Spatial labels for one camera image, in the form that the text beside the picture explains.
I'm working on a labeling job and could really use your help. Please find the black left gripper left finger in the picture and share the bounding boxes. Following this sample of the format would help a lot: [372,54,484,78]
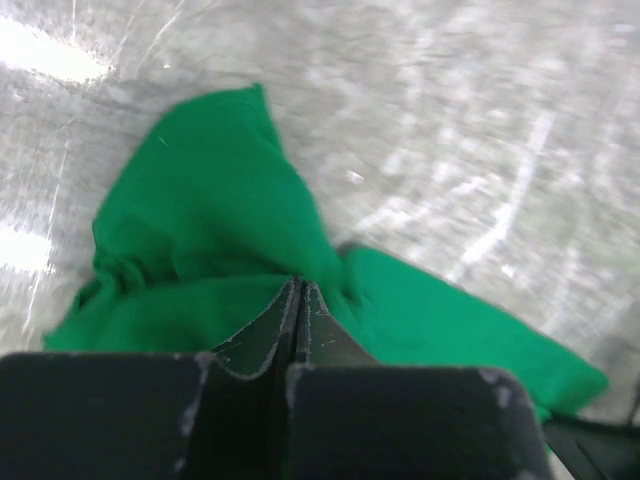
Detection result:
[1,278,300,479]

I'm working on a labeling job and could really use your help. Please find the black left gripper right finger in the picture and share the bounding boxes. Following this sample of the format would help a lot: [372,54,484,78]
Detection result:
[284,283,552,479]

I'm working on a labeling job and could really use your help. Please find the green t-shirt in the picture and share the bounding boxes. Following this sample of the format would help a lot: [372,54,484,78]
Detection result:
[44,84,608,418]

